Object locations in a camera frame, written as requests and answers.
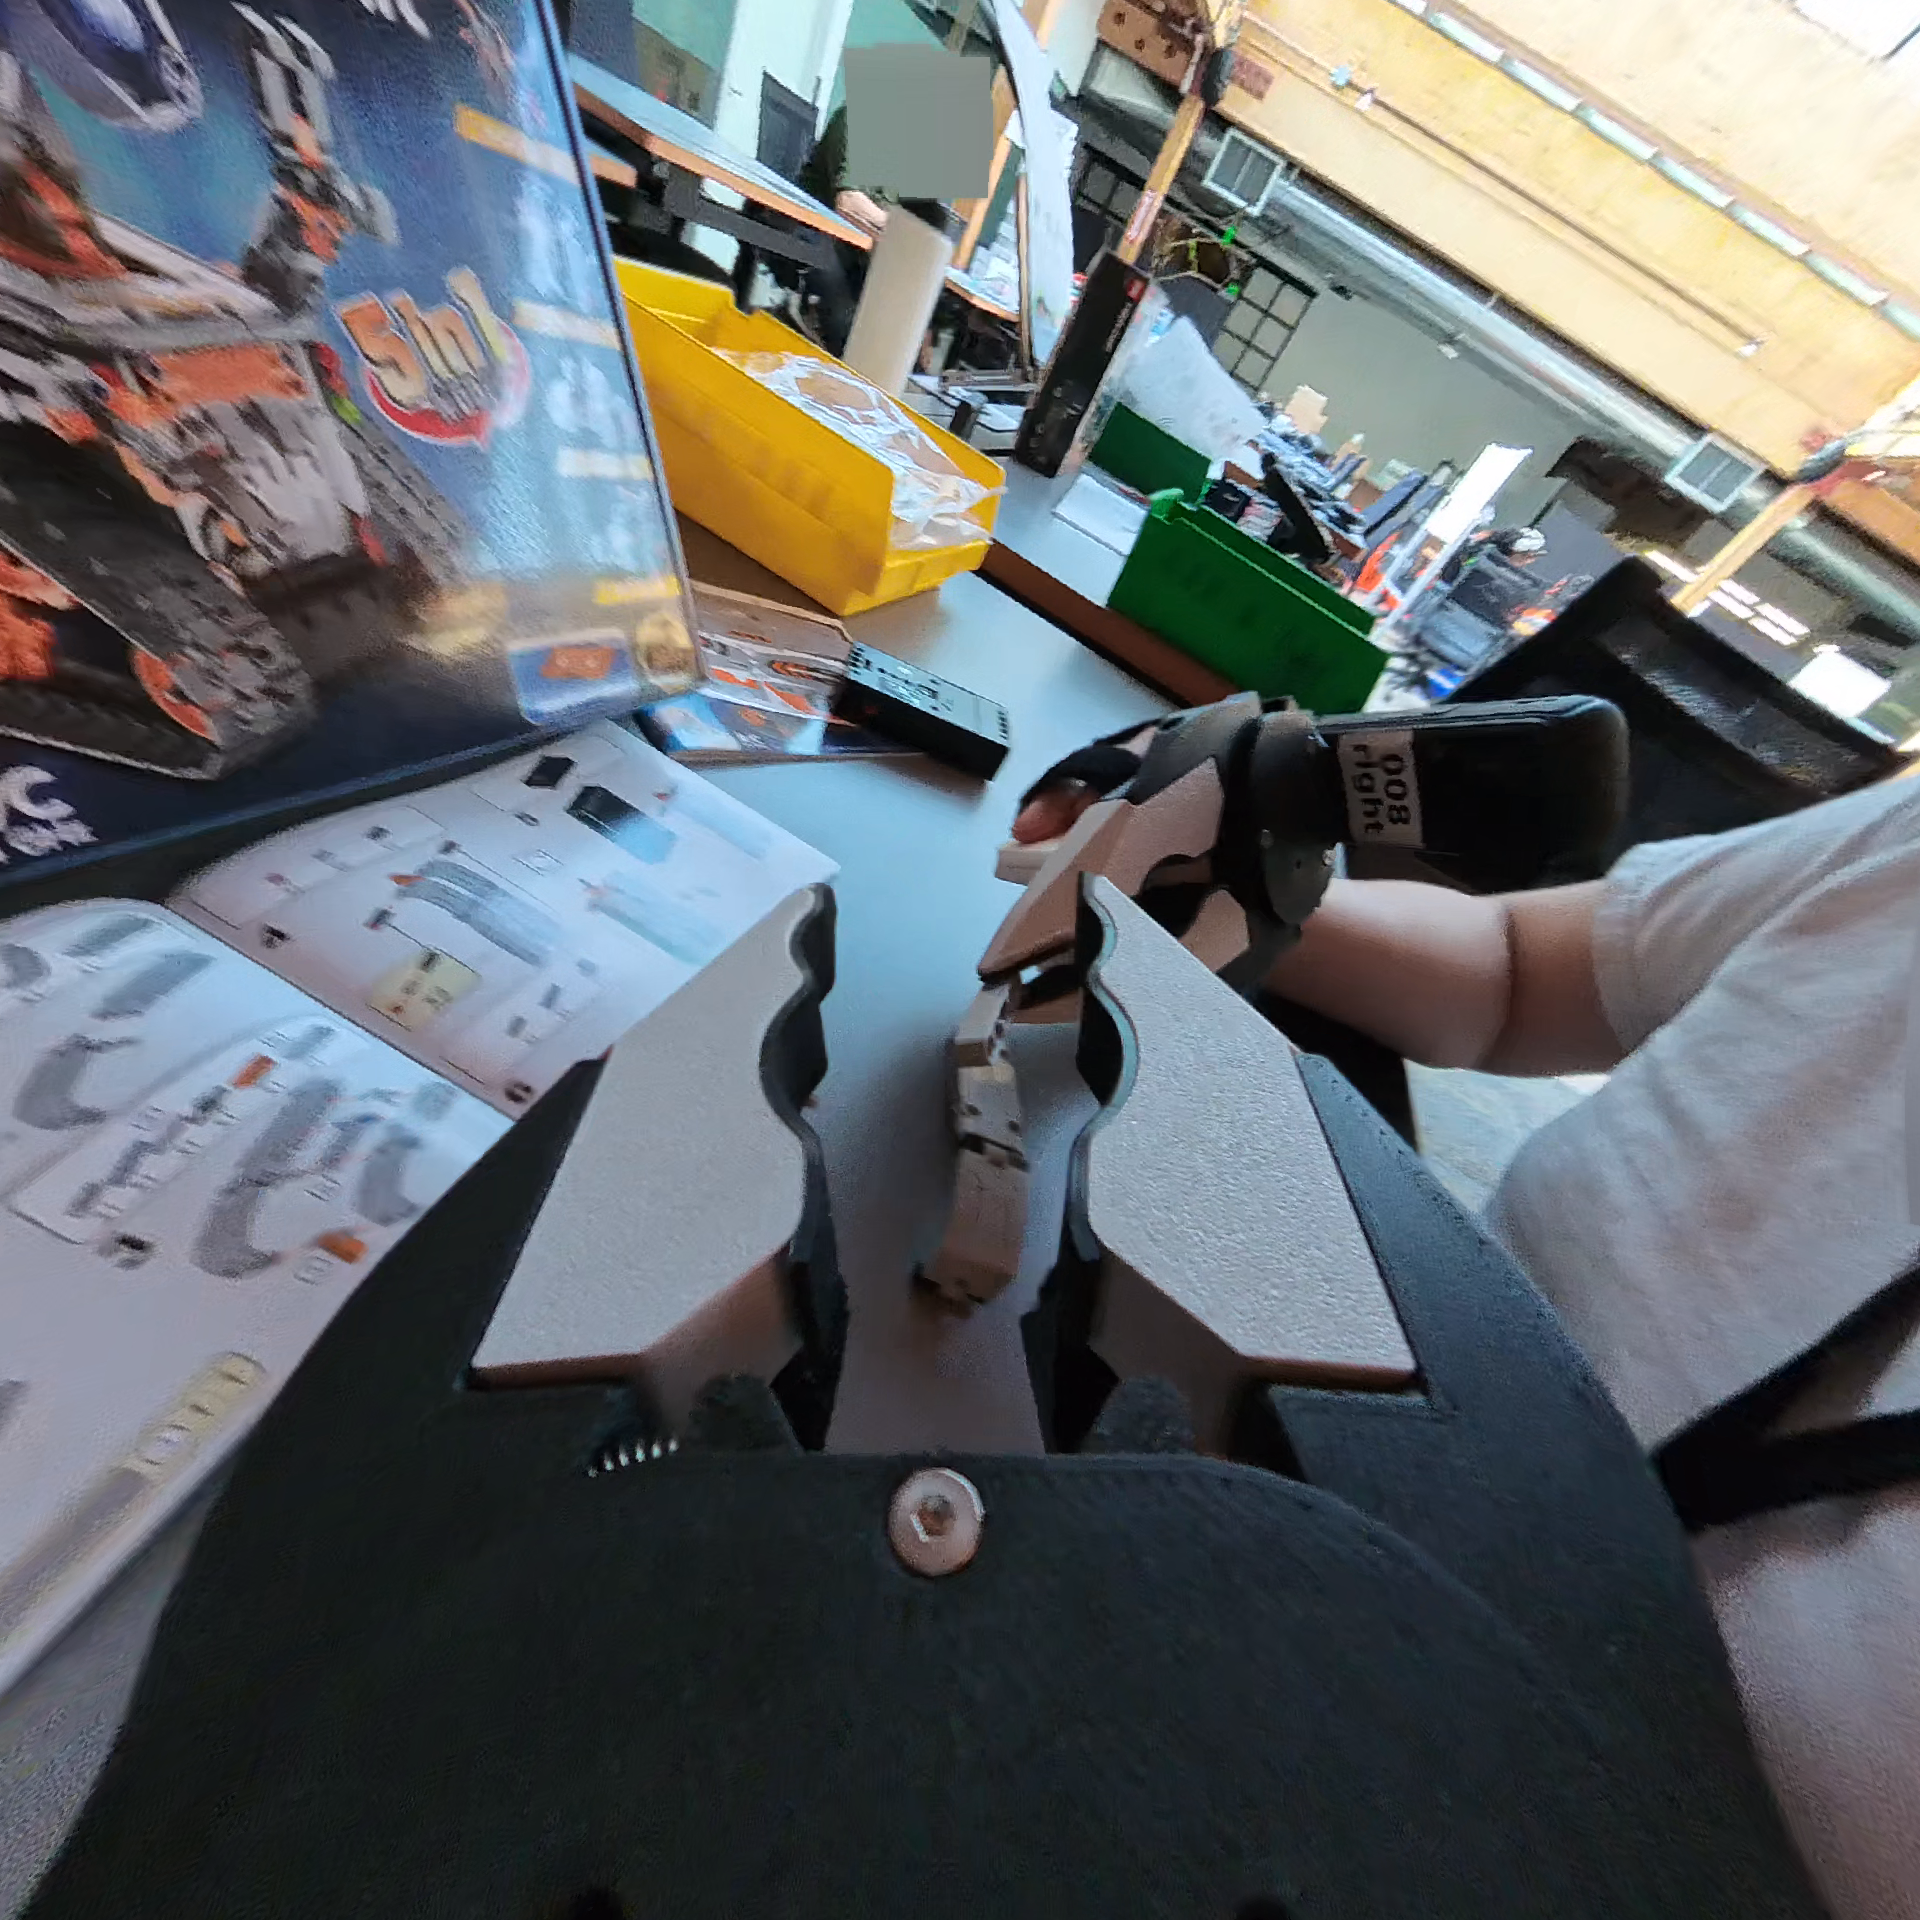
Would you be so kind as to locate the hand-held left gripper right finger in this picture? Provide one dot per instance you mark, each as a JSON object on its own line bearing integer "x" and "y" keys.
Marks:
{"x": 1245, "y": 1217}

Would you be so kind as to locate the colour cover booklet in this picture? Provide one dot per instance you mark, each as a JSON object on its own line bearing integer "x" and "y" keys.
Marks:
{"x": 755, "y": 657}

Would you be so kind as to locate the adjoining grey table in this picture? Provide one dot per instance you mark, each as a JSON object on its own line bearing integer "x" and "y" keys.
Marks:
{"x": 1048, "y": 542}

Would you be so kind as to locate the tall black box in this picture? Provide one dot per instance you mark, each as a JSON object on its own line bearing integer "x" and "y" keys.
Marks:
{"x": 1074, "y": 376}

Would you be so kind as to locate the yellow storage bin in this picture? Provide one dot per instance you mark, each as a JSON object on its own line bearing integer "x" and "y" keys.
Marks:
{"x": 718, "y": 434}

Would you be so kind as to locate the grey desk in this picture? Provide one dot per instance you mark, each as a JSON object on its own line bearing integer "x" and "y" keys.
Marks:
{"x": 899, "y": 838}

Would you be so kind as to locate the person's right forearm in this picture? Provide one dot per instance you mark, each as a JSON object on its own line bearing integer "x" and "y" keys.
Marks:
{"x": 1423, "y": 971}

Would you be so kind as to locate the grey hinged panel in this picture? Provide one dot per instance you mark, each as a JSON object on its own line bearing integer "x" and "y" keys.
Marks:
{"x": 982, "y": 1199}

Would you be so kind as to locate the person's right hand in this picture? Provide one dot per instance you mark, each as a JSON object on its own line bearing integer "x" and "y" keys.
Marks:
{"x": 1057, "y": 812}

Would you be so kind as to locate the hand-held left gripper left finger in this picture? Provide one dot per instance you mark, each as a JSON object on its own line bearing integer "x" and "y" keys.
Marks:
{"x": 657, "y": 1217}

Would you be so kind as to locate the blue robot kit box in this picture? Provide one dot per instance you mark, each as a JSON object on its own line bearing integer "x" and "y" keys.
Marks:
{"x": 223, "y": 446}

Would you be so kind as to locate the open instruction booklet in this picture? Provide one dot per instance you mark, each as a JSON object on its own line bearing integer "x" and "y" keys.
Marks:
{"x": 91, "y": 1347}

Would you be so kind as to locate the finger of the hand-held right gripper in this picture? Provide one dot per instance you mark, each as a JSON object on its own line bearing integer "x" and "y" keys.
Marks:
{"x": 1113, "y": 858}
{"x": 1217, "y": 939}

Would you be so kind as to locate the white paper roll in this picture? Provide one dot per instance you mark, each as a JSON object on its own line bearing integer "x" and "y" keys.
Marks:
{"x": 899, "y": 315}

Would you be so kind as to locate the black electronics hub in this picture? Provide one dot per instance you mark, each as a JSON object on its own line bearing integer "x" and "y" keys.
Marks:
{"x": 930, "y": 713}

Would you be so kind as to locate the black ribbed chair back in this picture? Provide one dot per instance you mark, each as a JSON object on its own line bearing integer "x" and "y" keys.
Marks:
{"x": 1695, "y": 657}

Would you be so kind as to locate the clear plastic bag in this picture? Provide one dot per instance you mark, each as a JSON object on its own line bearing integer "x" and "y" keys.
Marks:
{"x": 899, "y": 446}

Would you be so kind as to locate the silver duct pipe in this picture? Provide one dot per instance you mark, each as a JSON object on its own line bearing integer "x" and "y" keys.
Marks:
{"x": 1501, "y": 342}

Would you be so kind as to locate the long wooden table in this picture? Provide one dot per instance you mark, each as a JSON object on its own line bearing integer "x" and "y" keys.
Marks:
{"x": 703, "y": 154}

